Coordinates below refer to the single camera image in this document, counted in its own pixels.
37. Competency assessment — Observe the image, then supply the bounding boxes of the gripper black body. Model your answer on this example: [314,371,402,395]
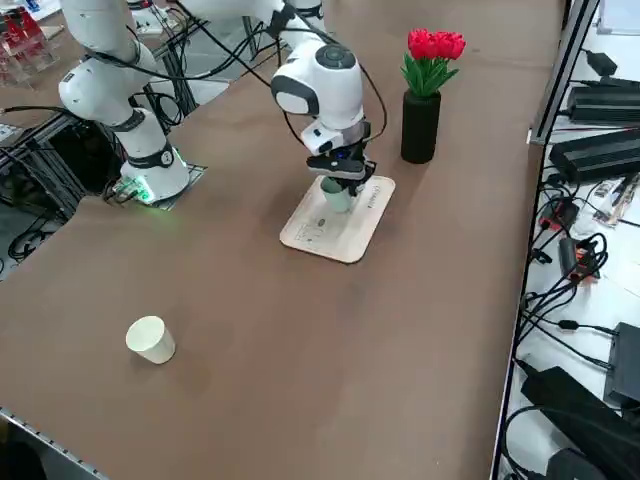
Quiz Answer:
[305,139,377,184]

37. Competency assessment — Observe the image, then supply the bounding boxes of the small green cup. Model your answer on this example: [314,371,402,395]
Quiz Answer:
[321,177,355,214]

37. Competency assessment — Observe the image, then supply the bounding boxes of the small white cup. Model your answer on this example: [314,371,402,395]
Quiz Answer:
[124,315,177,365]

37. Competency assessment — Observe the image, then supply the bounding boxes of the white printed tray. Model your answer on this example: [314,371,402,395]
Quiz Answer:
[279,169,397,265]

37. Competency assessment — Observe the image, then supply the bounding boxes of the black cylindrical vase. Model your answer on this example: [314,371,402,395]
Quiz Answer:
[400,90,443,164]

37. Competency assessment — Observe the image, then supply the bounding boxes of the red artificial tulips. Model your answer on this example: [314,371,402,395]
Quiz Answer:
[399,28,468,99]

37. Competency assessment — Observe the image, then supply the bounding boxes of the orange black connector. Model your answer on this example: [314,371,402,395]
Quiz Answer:
[558,237,601,286]
[541,196,580,233]

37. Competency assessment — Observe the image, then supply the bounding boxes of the ribbed dark power adapter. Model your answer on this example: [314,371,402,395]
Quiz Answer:
[548,127,640,182]

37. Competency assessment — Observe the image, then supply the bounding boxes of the small circuit boards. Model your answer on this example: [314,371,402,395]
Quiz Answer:
[593,175,640,227]

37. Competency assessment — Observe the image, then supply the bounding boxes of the long black power adapter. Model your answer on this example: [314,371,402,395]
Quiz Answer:
[567,84,640,124]

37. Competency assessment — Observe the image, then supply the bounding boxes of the small black power adapter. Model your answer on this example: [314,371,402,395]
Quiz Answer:
[585,49,619,77]

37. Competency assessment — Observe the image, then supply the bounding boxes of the large black power brick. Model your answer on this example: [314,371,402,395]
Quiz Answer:
[519,366,640,480]

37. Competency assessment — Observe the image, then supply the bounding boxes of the black box device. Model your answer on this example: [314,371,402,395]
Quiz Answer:
[603,322,640,407]

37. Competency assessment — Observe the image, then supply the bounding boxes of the clear acrylic rack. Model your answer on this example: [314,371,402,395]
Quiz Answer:
[0,8,61,86]

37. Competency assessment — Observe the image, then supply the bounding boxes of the rounded black adapter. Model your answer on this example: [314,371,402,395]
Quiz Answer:
[547,447,601,480]

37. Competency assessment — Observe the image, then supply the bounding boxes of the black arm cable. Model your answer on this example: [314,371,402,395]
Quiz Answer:
[82,0,390,151]

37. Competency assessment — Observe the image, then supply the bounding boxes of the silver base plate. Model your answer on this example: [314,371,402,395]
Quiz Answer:
[149,162,207,210]

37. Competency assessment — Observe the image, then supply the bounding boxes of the aluminium frame post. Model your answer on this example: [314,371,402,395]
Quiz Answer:
[528,0,601,146]

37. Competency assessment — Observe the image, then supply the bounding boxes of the black cable with inline block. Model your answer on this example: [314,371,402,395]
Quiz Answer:
[514,294,619,351]

